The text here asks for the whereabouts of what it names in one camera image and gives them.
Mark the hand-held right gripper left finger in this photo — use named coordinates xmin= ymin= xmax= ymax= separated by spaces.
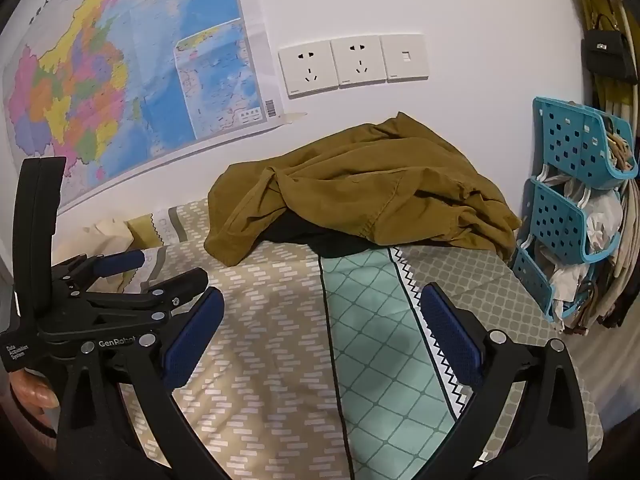
xmin=55 ymin=287 xmax=236 ymax=480

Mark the white cloth in basket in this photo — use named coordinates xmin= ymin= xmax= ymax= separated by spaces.
xmin=564 ymin=182 xmax=625 ymax=257

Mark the black garment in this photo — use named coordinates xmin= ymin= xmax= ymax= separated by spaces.
xmin=259 ymin=209 xmax=387 ymax=260

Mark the blue perforated hanging basket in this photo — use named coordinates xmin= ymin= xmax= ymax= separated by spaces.
xmin=509 ymin=245 xmax=568 ymax=332
xmin=521 ymin=177 xmax=627 ymax=265
xmin=531 ymin=96 xmax=640 ymax=192

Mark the person's left hand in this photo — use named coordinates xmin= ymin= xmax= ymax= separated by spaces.
xmin=11 ymin=370 xmax=63 ymax=432

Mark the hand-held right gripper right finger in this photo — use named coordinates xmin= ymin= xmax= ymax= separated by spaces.
xmin=415 ymin=282 xmax=589 ymax=480

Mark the olive corduroy shirt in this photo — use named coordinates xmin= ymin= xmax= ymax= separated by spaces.
xmin=203 ymin=111 xmax=524 ymax=269

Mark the cream garment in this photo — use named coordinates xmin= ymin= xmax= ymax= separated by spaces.
xmin=81 ymin=216 xmax=135 ymax=252

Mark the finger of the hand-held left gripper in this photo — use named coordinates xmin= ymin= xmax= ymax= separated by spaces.
xmin=77 ymin=267 xmax=211 ymax=327
xmin=50 ymin=250 xmax=147 ymax=292

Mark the white wall socket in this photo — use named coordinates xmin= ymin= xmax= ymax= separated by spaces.
xmin=278 ymin=41 xmax=338 ymax=99
xmin=331 ymin=36 xmax=388 ymax=89

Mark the black handbag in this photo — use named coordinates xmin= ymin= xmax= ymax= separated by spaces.
xmin=581 ymin=12 xmax=639 ymax=84

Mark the colourful wall map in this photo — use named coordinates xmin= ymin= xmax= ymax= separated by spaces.
xmin=0 ymin=0 xmax=309 ymax=217

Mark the patterned bedspread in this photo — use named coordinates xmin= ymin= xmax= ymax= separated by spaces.
xmin=52 ymin=197 xmax=607 ymax=480

